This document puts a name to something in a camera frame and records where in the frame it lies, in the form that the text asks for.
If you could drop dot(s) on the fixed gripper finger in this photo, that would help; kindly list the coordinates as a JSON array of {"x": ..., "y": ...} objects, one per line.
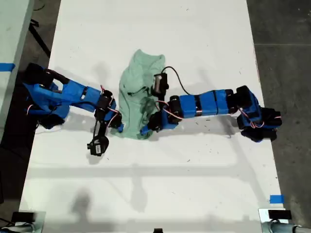
[
  {"x": 123, "y": 128},
  {"x": 144, "y": 131}
]

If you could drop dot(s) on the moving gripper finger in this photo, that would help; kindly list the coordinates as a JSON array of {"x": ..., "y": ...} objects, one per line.
[
  {"x": 119, "y": 128},
  {"x": 149, "y": 130}
]

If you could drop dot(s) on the pale green T-shirt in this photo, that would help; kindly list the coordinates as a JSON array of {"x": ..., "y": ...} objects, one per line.
[{"x": 131, "y": 106}]

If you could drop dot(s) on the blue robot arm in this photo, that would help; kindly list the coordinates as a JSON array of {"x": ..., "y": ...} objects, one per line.
[
  {"x": 206, "y": 102},
  {"x": 73, "y": 94}
]

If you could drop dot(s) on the small black clamp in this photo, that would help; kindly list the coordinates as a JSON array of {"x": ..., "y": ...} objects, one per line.
[{"x": 158, "y": 230}]

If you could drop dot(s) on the black stand leg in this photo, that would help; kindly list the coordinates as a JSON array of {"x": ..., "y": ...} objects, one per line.
[{"x": 39, "y": 38}]

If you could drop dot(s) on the blue tape strip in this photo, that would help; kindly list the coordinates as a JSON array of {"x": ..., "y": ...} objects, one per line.
[
  {"x": 276, "y": 199},
  {"x": 7, "y": 66}
]

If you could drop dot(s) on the shiny metal plate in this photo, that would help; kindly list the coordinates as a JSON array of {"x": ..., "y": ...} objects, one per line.
[
  {"x": 40, "y": 218},
  {"x": 263, "y": 214}
]

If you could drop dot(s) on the small black box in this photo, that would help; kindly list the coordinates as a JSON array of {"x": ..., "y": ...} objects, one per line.
[
  {"x": 279, "y": 214},
  {"x": 23, "y": 216}
]

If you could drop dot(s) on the pale side table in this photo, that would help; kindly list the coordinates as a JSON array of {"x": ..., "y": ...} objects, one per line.
[{"x": 12, "y": 29}]

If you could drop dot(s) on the grey metal tube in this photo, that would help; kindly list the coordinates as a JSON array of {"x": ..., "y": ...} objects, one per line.
[
  {"x": 281, "y": 228},
  {"x": 24, "y": 229}
]

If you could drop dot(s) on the camera black stalk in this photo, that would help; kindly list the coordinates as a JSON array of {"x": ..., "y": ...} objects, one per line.
[{"x": 102, "y": 126}]

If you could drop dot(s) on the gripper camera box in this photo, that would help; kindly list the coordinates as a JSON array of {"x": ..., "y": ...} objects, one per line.
[
  {"x": 98, "y": 146},
  {"x": 160, "y": 83}
]

